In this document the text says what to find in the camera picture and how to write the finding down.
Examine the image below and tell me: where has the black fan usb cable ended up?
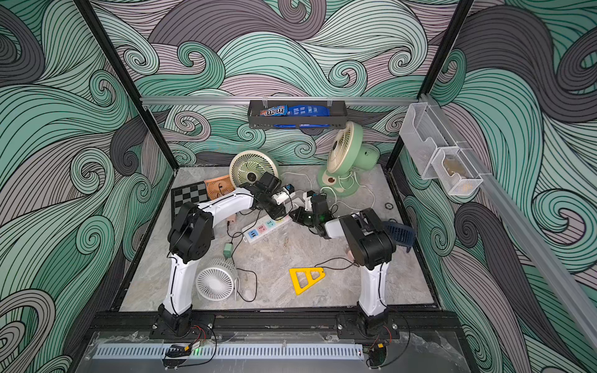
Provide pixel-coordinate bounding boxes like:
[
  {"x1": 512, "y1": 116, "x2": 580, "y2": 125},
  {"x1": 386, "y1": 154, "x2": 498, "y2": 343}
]
[{"x1": 218, "y1": 183, "x2": 262, "y2": 239}]

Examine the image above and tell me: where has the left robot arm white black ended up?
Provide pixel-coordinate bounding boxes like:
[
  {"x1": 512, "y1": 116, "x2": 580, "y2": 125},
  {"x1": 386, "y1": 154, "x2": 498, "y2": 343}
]
[{"x1": 158, "y1": 173, "x2": 295, "y2": 322}]

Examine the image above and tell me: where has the black cable of white fan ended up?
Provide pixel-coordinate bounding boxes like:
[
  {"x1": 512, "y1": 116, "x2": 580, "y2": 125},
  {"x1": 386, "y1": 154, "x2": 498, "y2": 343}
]
[{"x1": 230, "y1": 232, "x2": 259, "y2": 303}]

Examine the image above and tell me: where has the cream green round fan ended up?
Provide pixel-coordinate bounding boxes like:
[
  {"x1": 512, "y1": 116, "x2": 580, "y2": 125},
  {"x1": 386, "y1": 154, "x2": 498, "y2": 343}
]
[{"x1": 229, "y1": 150, "x2": 279, "y2": 187}]

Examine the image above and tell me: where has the black wall shelf tray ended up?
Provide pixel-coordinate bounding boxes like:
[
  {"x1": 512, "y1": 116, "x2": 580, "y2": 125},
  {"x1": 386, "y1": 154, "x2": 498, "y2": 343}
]
[{"x1": 247, "y1": 98, "x2": 348, "y2": 129}]

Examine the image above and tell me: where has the white multicolour power strip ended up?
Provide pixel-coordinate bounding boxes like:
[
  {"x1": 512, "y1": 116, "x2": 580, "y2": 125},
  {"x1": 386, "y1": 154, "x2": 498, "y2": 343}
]
[{"x1": 243, "y1": 216, "x2": 292, "y2": 244}]

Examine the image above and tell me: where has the clear plastic wall bin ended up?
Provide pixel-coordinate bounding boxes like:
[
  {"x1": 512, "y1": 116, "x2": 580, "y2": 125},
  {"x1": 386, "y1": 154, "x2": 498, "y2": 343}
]
[{"x1": 400, "y1": 103, "x2": 482, "y2": 197}]

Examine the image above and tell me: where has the blue candy packet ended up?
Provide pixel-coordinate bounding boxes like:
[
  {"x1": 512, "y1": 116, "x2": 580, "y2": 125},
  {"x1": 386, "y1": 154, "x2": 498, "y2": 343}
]
[{"x1": 259, "y1": 105, "x2": 330, "y2": 117}]

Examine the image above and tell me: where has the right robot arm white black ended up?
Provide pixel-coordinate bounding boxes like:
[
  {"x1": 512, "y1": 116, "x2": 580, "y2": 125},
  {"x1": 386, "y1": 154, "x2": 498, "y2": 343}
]
[{"x1": 289, "y1": 194, "x2": 396, "y2": 320}]

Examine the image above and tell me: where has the yellow triangle ruler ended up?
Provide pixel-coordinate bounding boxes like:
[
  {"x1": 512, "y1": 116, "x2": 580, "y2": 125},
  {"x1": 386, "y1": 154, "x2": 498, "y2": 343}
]
[{"x1": 289, "y1": 267, "x2": 326, "y2": 295}]

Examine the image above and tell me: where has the black grey chessboard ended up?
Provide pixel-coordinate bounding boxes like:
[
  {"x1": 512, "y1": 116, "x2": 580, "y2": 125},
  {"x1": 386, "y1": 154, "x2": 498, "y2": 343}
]
[{"x1": 170, "y1": 181, "x2": 210, "y2": 222}]

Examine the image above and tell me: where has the white round desk fan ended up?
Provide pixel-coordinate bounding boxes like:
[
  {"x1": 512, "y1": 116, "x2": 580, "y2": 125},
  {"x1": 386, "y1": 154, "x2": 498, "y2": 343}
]
[{"x1": 195, "y1": 256, "x2": 239, "y2": 302}]

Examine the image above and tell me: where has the green usb charger adapter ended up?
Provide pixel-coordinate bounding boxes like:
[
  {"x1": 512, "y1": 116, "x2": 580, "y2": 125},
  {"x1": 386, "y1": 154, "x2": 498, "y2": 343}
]
[{"x1": 223, "y1": 242, "x2": 233, "y2": 259}]

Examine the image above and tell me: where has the white perforated cable duct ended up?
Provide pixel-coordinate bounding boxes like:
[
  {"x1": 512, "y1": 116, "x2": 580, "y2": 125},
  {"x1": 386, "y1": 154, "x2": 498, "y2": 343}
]
[{"x1": 90, "y1": 343, "x2": 365, "y2": 361}]

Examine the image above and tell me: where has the green pedestal desk fan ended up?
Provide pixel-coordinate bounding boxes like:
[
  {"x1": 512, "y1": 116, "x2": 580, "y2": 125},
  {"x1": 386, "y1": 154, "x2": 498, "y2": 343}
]
[{"x1": 317, "y1": 121, "x2": 380, "y2": 197}]

